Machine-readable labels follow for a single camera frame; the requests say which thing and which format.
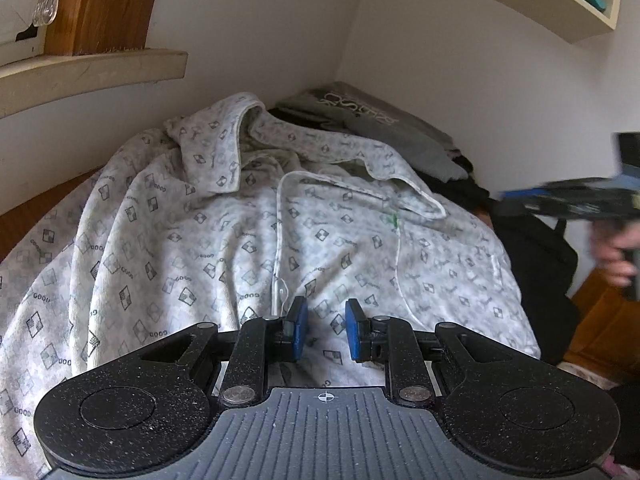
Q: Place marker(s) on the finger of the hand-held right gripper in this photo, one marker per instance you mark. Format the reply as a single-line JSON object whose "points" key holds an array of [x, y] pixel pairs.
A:
{"points": [[530, 200]]}

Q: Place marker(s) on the white window frame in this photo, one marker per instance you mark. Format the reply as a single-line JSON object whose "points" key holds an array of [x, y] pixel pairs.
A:
{"points": [[20, 15]]}

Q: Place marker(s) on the cream wall shelf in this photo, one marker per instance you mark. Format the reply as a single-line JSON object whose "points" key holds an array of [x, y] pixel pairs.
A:
{"points": [[550, 5]]}

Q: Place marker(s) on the wooden window frame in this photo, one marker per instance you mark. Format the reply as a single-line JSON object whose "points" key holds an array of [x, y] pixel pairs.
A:
{"points": [[115, 5]]}

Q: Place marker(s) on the black bag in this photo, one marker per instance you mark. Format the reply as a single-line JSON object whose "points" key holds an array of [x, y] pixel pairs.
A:
{"points": [[535, 270]]}

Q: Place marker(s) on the black folded garment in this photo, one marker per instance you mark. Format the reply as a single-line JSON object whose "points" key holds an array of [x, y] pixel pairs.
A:
{"points": [[465, 190]]}

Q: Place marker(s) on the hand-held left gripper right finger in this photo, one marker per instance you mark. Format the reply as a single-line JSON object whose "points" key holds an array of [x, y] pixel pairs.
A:
{"points": [[356, 330]]}

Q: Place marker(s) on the beige window sill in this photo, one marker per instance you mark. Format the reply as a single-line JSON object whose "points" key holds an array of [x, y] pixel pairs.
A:
{"points": [[90, 72]]}

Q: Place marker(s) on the wooden cabinet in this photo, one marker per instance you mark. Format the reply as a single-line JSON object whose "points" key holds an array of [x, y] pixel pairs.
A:
{"points": [[610, 330]]}

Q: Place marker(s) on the white patterned hoodie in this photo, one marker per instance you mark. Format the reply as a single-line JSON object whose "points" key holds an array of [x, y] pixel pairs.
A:
{"points": [[225, 240]]}

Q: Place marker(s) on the grey printed t-shirt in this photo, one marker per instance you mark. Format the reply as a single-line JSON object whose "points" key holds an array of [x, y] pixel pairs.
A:
{"points": [[380, 120]]}

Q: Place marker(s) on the person's right hand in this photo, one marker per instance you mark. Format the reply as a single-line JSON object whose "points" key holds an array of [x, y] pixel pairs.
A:
{"points": [[610, 247]]}

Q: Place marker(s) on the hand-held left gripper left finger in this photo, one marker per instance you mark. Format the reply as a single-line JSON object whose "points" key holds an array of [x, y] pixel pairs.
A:
{"points": [[299, 327]]}

